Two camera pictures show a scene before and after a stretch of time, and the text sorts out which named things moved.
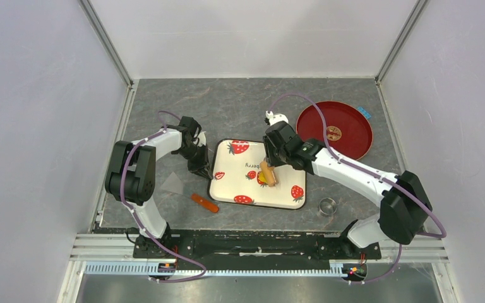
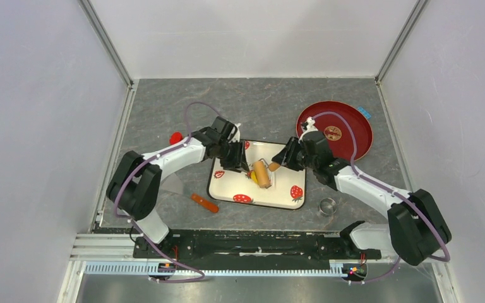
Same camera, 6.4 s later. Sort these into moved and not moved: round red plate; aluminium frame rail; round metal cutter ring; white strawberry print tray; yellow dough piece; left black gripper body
Moved: yellow dough piece; left black gripper body
Not moved: aluminium frame rail; round metal cutter ring; white strawberry print tray; round red plate
